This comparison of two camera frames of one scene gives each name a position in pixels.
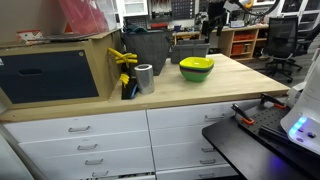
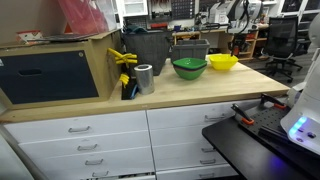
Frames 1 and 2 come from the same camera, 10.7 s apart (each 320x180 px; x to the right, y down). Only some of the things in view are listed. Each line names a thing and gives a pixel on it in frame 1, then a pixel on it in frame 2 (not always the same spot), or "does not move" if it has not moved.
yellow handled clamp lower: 124,78 does not move
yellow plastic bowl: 196,62 → 223,62
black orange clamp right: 267,98 does not move
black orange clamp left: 242,115 does not move
